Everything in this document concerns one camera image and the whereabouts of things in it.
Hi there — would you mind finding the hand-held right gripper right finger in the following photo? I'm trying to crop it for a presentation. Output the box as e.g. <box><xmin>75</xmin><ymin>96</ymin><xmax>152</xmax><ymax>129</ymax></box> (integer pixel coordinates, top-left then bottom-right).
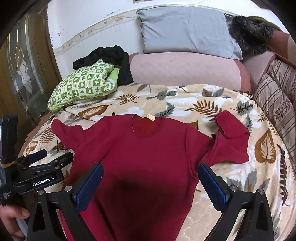
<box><xmin>198</xmin><ymin>163</ymin><xmax>275</xmax><ymax>241</ymax></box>

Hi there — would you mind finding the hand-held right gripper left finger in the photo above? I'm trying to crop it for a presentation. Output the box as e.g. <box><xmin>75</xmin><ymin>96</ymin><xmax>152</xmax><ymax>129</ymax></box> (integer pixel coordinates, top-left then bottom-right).
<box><xmin>27</xmin><ymin>162</ymin><xmax>104</xmax><ymax>241</ymax></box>

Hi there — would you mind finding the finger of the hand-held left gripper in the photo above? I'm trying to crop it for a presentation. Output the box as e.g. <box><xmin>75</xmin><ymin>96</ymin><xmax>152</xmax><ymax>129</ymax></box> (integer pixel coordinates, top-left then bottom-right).
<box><xmin>30</xmin><ymin>152</ymin><xmax>74</xmax><ymax>173</ymax></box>
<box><xmin>18</xmin><ymin>149</ymin><xmax>48</xmax><ymax>166</ymax></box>

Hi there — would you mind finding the red knit sweater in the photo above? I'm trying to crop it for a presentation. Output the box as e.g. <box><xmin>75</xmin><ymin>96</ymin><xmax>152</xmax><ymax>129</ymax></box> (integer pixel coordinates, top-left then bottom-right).
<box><xmin>51</xmin><ymin>111</ymin><xmax>250</xmax><ymax>241</ymax></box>

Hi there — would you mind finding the person's left hand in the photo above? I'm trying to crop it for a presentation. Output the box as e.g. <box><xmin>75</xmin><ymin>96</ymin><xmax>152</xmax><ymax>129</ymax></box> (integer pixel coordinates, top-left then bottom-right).
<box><xmin>0</xmin><ymin>204</ymin><xmax>30</xmax><ymax>238</ymax></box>

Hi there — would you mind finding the green checked pillow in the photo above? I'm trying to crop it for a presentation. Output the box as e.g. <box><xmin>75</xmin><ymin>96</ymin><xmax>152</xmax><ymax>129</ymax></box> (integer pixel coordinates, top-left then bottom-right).
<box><xmin>47</xmin><ymin>59</ymin><xmax>119</xmax><ymax>112</ymax></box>

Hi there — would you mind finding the wooden door with glass panel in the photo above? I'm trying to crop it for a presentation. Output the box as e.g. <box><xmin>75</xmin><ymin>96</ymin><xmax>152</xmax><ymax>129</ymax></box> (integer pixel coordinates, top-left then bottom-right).
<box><xmin>0</xmin><ymin>9</ymin><xmax>62</xmax><ymax>130</ymax></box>

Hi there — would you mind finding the leaf printed blanket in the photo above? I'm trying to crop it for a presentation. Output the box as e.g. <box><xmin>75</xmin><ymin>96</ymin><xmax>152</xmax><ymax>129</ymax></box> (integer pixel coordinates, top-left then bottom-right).
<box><xmin>20</xmin><ymin>83</ymin><xmax>293</xmax><ymax>241</ymax></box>

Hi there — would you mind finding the striped brown quilt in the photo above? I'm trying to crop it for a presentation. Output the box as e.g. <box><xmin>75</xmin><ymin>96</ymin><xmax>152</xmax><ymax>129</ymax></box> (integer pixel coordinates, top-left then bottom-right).
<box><xmin>253</xmin><ymin>59</ymin><xmax>296</xmax><ymax>149</ymax></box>

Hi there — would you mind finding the black garment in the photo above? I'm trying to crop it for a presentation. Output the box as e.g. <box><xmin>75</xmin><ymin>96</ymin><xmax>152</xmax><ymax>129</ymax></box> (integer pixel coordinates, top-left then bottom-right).
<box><xmin>73</xmin><ymin>45</ymin><xmax>134</xmax><ymax>85</ymax></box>

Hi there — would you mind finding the long pink bolster cushion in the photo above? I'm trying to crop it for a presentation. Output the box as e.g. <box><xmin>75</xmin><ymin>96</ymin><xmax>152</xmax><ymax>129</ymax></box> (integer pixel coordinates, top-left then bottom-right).
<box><xmin>129</xmin><ymin>52</ymin><xmax>251</xmax><ymax>92</ymax></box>

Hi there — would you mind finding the short pink bolster cushion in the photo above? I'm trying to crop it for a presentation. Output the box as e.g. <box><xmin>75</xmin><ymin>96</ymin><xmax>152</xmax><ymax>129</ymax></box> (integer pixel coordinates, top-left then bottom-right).
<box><xmin>242</xmin><ymin>51</ymin><xmax>277</xmax><ymax>93</ymax></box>

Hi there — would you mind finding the grey pillow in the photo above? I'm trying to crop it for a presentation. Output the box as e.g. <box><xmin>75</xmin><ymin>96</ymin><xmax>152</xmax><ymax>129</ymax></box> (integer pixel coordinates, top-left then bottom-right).
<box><xmin>136</xmin><ymin>6</ymin><xmax>243</xmax><ymax>61</ymax></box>

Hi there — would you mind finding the pink padded headboard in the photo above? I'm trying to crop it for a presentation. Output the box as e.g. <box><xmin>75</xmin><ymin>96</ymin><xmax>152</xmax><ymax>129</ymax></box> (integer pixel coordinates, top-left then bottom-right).
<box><xmin>266</xmin><ymin>30</ymin><xmax>296</xmax><ymax>70</ymax></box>

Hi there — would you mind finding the fur trimmed olive coat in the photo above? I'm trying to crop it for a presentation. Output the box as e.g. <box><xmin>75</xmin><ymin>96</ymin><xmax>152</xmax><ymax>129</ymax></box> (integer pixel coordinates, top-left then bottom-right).
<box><xmin>228</xmin><ymin>15</ymin><xmax>282</xmax><ymax>55</ymax></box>

